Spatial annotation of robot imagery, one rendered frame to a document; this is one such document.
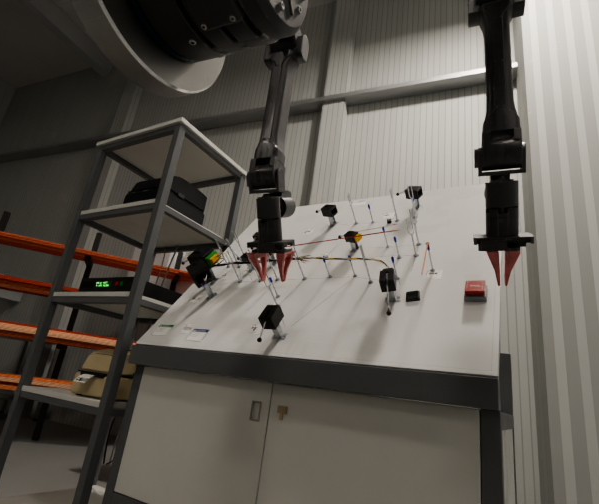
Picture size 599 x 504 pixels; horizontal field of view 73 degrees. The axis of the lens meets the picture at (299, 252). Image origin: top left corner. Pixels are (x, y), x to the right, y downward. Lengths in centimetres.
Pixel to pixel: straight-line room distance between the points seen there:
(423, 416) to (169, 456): 80
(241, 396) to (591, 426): 266
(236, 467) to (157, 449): 32
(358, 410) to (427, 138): 421
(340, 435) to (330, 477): 10
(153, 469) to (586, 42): 461
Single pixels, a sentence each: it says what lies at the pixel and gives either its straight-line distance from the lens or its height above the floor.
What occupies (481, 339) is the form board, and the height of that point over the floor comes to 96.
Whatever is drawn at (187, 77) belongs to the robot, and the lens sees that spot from 45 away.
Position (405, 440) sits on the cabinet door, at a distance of 107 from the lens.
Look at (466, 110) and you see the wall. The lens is 520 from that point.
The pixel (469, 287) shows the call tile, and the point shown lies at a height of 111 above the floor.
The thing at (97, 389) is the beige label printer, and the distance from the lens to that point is 175.
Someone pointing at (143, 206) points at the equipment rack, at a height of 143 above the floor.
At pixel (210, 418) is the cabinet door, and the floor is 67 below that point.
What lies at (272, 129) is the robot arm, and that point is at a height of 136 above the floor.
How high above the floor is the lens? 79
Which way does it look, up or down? 19 degrees up
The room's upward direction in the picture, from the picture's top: 8 degrees clockwise
